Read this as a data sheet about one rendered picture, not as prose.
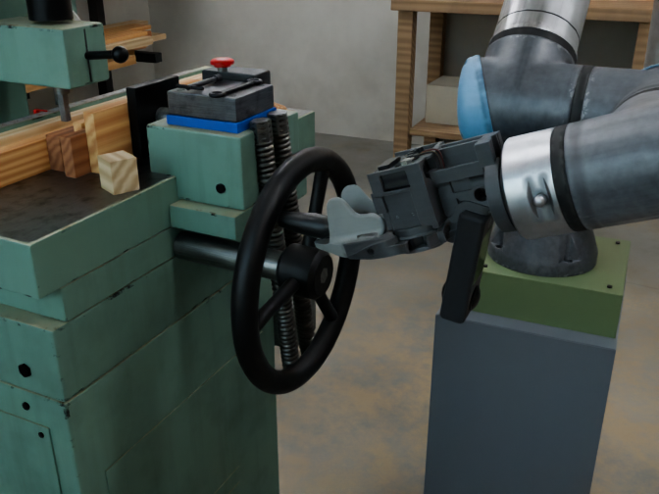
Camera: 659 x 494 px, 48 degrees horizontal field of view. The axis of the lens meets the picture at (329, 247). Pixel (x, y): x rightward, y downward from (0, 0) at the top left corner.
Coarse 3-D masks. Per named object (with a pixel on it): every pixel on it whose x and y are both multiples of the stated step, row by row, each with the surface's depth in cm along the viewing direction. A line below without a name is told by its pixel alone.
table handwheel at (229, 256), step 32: (288, 160) 78; (320, 160) 82; (288, 192) 76; (320, 192) 85; (256, 224) 74; (192, 256) 91; (224, 256) 89; (256, 256) 73; (288, 256) 84; (320, 256) 84; (256, 288) 74; (288, 288) 82; (320, 288) 85; (352, 288) 97; (256, 320) 75; (256, 352) 76; (320, 352) 92; (256, 384) 80; (288, 384) 85
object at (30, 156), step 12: (48, 132) 93; (12, 144) 88; (24, 144) 88; (36, 144) 89; (0, 156) 85; (12, 156) 86; (24, 156) 88; (36, 156) 90; (48, 156) 91; (0, 168) 85; (12, 168) 87; (24, 168) 88; (36, 168) 90; (48, 168) 92; (0, 180) 86; (12, 180) 87
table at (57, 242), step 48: (0, 192) 84; (48, 192) 84; (96, 192) 84; (144, 192) 85; (0, 240) 73; (48, 240) 73; (96, 240) 79; (144, 240) 87; (0, 288) 76; (48, 288) 74
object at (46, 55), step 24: (0, 24) 89; (24, 24) 89; (48, 24) 89; (72, 24) 89; (96, 24) 89; (0, 48) 90; (24, 48) 88; (48, 48) 87; (72, 48) 86; (96, 48) 90; (0, 72) 91; (24, 72) 90; (48, 72) 88; (72, 72) 87; (96, 72) 91
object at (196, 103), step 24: (216, 72) 94; (240, 72) 93; (264, 72) 93; (168, 96) 87; (192, 96) 86; (240, 96) 85; (264, 96) 89; (168, 120) 88; (192, 120) 87; (216, 120) 86; (240, 120) 85
